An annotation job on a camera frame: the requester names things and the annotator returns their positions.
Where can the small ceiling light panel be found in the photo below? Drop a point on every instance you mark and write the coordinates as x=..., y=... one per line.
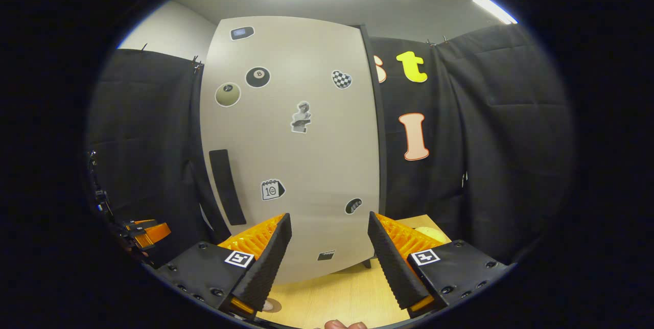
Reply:
x=493, y=8

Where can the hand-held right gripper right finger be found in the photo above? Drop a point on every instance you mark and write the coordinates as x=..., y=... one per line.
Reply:
x=393, y=267

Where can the grey cabinet door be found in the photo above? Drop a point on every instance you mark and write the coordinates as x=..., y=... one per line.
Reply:
x=306, y=165

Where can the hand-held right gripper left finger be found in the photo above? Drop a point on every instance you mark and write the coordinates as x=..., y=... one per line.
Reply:
x=268, y=267

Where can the black backdrop cloth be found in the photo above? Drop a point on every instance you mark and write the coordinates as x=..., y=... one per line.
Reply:
x=500, y=140

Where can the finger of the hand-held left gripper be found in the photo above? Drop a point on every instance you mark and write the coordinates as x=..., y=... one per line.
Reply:
x=153, y=235
x=140, y=224

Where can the round brown coaster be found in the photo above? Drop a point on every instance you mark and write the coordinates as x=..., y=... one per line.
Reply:
x=273, y=306

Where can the yellow plush toy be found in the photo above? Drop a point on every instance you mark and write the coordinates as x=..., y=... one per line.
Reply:
x=431, y=233

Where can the dark grey cabinet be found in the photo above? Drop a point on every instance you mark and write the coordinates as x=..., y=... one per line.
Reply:
x=382, y=140

